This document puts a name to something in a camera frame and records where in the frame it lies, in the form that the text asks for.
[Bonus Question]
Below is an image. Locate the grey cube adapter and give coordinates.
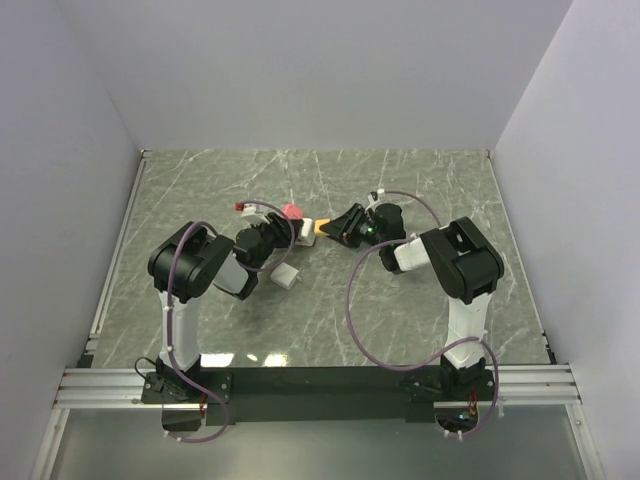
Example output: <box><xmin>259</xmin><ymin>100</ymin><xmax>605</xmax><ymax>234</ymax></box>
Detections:
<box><xmin>269</xmin><ymin>263</ymin><xmax>301</xmax><ymax>290</ymax></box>

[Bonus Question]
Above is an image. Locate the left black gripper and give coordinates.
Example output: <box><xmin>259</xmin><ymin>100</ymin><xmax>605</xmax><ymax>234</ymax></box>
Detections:
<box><xmin>253</xmin><ymin>212</ymin><xmax>306</xmax><ymax>274</ymax></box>

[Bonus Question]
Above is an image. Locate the aluminium rail frame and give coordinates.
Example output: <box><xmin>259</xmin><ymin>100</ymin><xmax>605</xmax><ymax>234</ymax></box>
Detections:
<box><xmin>29</xmin><ymin>148</ymin><xmax>601</xmax><ymax>480</ymax></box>

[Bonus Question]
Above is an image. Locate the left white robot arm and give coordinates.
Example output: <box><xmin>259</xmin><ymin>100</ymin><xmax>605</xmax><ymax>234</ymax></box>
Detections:
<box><xmin>147</xmin><ymin>213</ymin><xmax>313</xmax><ymax>402</ymax></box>

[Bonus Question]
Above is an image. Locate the pink plug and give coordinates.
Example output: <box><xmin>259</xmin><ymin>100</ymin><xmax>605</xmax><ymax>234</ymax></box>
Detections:
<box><xmin>282</xmin><ymin>203</ymin><xmax>304</xmax><ymax>220</ymax></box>

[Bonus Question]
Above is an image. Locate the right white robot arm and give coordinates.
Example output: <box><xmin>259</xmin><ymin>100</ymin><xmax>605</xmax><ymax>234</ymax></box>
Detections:
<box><xmin>318</xmin><ymin>202</ymin><xmax>504</xmax><ymax>399</ymax></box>

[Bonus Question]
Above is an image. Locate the white socket cube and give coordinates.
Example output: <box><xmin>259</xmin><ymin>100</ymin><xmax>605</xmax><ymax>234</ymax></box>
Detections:
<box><xmin>296</xmin><ymin>218</ymin><xmax>316</xmax><ymax>247</ymax></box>

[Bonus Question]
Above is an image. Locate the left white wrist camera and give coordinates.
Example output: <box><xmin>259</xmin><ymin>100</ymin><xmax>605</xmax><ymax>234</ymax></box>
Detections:
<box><xmin>234</xmin><ymin>202</ymin><xmax>270</xmax><ymax>226</ymax></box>

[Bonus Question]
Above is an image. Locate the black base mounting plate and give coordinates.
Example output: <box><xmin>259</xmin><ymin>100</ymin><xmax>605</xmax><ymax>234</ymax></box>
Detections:
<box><xmin>141</xmin><ymin>364</ymin><xmax>497</xmax><ymax>428</ymax></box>

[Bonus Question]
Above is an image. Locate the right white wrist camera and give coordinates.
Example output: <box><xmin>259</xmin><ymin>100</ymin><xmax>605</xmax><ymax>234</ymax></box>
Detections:
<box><xmin>366</xmin><ymin>188</ymin><xmax>385</xmax><ymax>210</ymax></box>

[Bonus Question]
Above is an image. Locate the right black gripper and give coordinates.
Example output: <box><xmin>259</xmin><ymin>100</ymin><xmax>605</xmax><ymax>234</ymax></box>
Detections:
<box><xmin>318</xmin><ymin>204</ymin><xmax>385</xmax><ymax>251</ymax></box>

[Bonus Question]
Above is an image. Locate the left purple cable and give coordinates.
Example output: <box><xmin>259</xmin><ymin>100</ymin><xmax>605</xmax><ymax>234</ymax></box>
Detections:
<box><xmin>162</xmin><ymin>199</ymin><xmax>297</xmax><ymax>446</ymax></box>

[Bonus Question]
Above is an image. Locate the orange plug adapter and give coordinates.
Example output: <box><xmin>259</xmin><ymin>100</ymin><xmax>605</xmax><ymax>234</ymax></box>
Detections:
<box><xmin>314</xmin><ymin>218</ymin><xmax>330</xmax><ymax>236</ymax></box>

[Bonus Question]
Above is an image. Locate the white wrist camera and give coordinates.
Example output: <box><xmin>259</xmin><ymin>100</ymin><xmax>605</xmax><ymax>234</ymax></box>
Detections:
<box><xmin>234</xmin><ymin>202</ymin><xmax>270</xmax><ymax>226</ymax></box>
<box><xmin>366</xmin><ymin>188</ymin><xmax>385</xmax><ymax>210</ymax></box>

